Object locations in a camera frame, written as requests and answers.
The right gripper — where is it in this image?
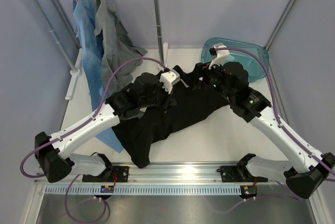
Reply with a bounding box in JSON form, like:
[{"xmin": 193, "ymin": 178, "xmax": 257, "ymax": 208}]
[{"xmin": 184, "ymin": 58, "xmax": 235, "ymax": 102}]

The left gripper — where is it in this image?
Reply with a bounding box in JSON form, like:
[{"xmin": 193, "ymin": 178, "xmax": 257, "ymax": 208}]
[{"xmin": 139, "ymin": 81, "xmax": 177, "ymax": 113}]

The black shirt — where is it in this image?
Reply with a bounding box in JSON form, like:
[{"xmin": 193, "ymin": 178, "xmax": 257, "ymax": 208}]
[{"xmin": 112, "ymin": 65, "xmax": 228, "ymax": 169}]

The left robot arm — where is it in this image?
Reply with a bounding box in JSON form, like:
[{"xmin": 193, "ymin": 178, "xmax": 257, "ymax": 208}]
[{"xmin": 35, "ymin": 70, "xmax": 180, "ymax": 183}]

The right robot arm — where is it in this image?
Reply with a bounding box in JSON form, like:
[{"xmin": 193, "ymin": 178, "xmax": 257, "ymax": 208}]
[{"xmin": 193, "ymin": 62, "xmax": 334, "ymax": 199}]

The grey shirt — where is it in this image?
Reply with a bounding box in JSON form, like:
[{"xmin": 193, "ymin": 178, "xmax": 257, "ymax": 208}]
[{"xmin": 95, "ymin": 0, "xmax": 147, "ymax": 95}]

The blue shirt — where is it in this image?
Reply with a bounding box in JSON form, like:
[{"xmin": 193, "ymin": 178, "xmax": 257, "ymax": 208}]
[{"xmin": 72, "ymin": 0, "xmax": 124, "ymax": 153}]

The teal plastic basin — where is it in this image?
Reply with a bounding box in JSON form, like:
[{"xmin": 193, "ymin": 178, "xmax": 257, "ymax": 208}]
[{"xmin": 200, "ymin": 37, "xmax": 270, "ymax": 83}]

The white and metal clothes rack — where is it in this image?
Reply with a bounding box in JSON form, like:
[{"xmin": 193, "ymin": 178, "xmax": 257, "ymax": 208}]
[{"xmin": 32, "ymin": 0, "xmax": 168, "ymax": 100}]

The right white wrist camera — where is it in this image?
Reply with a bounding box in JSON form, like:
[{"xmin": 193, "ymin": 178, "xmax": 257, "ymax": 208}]
[{"xmin": 209, "ymin": 43, "xmax": 230, "ymax": 69}]

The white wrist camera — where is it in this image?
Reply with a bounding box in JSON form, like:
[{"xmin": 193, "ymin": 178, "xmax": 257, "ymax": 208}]
[
  {"xmin": 209, "ymin": 43, "xmax": 230, "ymax": 69},
  {"xmin": 160, "ymin": 70, "xmax": 180, "ymax": 94}
]

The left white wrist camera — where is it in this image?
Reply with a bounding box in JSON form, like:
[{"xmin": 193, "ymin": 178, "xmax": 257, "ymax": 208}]
[{"xmin": 160, "ymin": 70, "xmax": 180, "ymax": 94}]

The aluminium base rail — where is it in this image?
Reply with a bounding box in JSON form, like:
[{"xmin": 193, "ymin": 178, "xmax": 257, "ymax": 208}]
[{"xmin": 34, "ymin": 163, "xmax": 296, "ymax": 198}]

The light blue cable duct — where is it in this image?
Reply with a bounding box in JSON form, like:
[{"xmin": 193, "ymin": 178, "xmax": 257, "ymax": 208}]
[{"xmin": 44, "ymin": 185, "xmax": 242, "ymax": 196}]

